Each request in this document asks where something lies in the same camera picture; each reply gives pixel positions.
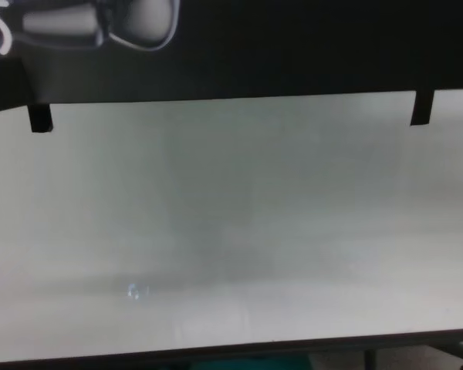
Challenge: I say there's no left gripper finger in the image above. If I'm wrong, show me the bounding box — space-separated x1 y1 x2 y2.
0 56 35 116

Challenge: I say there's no black robot print poster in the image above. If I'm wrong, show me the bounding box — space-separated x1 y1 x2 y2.
0 0 463 106

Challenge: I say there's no short black tape strip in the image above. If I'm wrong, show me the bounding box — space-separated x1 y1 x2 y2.
27 103 55 134
409 89 437 127

